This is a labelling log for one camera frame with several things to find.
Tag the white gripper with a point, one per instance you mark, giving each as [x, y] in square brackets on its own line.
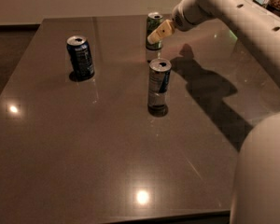
[184, 19]

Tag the dark blue soda can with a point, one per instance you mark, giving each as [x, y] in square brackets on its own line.
[80, 56]

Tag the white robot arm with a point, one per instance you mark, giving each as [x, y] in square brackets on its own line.
[256, 186]

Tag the silver blue redbull can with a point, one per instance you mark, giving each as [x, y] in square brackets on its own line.
[159, 76]

